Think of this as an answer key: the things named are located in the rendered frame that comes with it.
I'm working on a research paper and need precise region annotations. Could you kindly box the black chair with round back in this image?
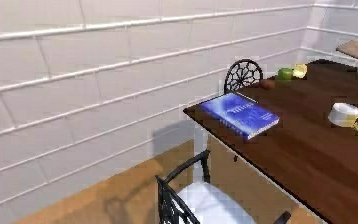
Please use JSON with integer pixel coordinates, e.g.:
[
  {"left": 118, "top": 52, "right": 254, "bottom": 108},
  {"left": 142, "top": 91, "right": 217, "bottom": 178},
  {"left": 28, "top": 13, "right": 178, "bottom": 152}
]
[{"left": 223, "top": 58, "right": 264, "bottom": 95}]

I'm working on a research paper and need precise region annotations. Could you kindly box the brown potato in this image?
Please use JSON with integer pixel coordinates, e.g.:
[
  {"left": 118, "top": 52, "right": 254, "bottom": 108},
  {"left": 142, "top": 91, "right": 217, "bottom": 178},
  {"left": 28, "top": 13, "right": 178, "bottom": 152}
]
[{"left": 259, "top": 79, "right": 276, "bottom": 91}]

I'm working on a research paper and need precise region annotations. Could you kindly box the yellow apple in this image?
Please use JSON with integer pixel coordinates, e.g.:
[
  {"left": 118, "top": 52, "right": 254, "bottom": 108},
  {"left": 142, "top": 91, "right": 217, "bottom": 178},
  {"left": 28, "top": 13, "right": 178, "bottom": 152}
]
[{"left": 292, "top": 63, "right": 308, "bottom": 80}]

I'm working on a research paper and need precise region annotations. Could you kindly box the white bowl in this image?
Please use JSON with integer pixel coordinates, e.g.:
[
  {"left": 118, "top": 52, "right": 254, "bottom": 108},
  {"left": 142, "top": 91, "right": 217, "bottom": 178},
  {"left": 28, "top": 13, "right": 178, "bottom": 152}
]
[{"left": 327, "top": 102, "right": 358, "bottom": 128}]

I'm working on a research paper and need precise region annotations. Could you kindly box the black chair with white seat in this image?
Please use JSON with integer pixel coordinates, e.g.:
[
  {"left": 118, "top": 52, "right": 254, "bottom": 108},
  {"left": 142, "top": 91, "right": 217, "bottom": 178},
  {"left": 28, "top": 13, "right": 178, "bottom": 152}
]
[{"left": 155, "top": 149, "right": 292, "bottom": 224}]

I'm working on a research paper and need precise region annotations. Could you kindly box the green apple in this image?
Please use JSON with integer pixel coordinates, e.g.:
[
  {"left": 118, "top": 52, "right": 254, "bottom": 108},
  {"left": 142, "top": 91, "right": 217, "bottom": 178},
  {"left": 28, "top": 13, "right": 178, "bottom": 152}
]
[{"left": 275, "top": 67, "right": 295, "bottom": 82}]

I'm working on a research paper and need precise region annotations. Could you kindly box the brown wooden board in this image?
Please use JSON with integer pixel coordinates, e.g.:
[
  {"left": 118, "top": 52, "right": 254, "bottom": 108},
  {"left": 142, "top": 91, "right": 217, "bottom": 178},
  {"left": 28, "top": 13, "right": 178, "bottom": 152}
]
[{"left": 335, "top": 40, "right": 358, "bottom": 64}]

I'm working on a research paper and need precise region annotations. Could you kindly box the dark brown wooden table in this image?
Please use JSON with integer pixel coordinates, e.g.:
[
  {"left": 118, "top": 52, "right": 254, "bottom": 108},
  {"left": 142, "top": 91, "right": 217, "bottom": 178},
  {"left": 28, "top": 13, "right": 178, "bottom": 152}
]
[{"left": 182, "top": 59, "right": 358, "bottom": 224}]

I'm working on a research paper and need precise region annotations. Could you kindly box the blue book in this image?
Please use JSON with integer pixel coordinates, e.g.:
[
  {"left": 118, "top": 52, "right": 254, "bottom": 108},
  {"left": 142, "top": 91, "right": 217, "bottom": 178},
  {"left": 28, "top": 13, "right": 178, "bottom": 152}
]
[{"left": 198, "top": 92, "right": 281, "bottom": 141}]

